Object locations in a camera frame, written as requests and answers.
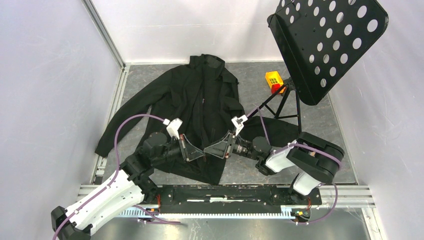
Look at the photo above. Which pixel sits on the white slotted cable duct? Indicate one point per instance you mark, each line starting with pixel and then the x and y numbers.
pixel 284 213

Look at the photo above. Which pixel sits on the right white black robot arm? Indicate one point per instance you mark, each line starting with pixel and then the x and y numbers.
pixel 318 159

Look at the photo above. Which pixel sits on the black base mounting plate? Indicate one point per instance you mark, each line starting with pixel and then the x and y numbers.
pixel 215 207

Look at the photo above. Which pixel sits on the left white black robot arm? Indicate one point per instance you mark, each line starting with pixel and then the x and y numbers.
pixel 127 187

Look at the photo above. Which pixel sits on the black perforated music stand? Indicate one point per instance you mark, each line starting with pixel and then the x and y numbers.
pixel 321 40

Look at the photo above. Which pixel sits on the black zip jacket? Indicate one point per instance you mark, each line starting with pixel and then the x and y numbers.
pixel 204 95

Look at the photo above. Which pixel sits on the aluminium frame rail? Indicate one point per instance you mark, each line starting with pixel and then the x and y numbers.
pixel 343 196

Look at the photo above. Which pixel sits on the yellow and red toy block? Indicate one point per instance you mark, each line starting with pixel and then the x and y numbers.
pixel 274 80

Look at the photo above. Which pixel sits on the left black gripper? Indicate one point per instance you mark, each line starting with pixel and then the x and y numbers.
pixel 189 151

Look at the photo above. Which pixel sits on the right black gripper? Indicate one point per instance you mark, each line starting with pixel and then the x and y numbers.
pixel 228 143

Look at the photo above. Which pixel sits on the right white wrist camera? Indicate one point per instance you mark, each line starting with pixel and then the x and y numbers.
pixel 238 122

